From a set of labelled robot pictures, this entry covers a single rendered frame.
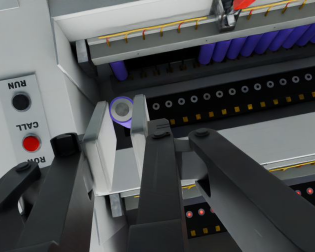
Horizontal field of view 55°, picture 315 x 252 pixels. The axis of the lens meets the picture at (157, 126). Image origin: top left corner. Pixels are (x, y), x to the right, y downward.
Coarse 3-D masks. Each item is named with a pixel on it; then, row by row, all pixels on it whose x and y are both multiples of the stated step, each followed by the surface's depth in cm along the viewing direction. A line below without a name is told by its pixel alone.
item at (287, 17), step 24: (288, 0) 34; (168, 24) 34; (216, 24) 35; (240, 24) 35; (264, 24) 35; (288, 24) 36; (96, 48) 35; (120, 48) 35; (144, 48) 35; (168, 48) 36
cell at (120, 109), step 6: (120, 96) 20; (114, 102) 20; (120, 102) 20; (126, 102) 20; (132, 102) 20; (114, 108) 20; (120, 108) 20; (126, 108) 20; (114, 114) 20; (120, 114) 20; (126, 114) 20; (114, 120) 20; (120, 120) 20; (126, 120) 20; (126, 126) 24
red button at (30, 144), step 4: (28, 136) 31; (32, 136) 31; (24, 140) 31; (28, 140) 31; (32, 140) 31; (36, 140) 31; (24, 144) 31; (28, 144) 31; (32, 144) 31; (36, 144) 31; (28, 148) 31; (32, 148) 31; (36, 148) 31
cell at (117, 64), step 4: (120, 60) 38; (112, 64) 38; (116, 64) 38; (120, 64) 39; (112, 68) 40; (116, 68) 40; (120, 68) 40; (124, 68) 41; (116, 72) 41; (120, 72) 41; (124, 72) 42; (116, 76) 43; (120, 76) 43; (124, 76) 43
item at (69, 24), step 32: (64, 0) 30; (96, 0) 30; (128, 0) 30; (160, 0) 31; (192, 0) 32; (256, 0) 34; (64, 32) 33; (96, 32) 34; (64, 64) 31; (160, 64) 46; (288, 64) 48; (96, 96) 45; (128, 96) 48
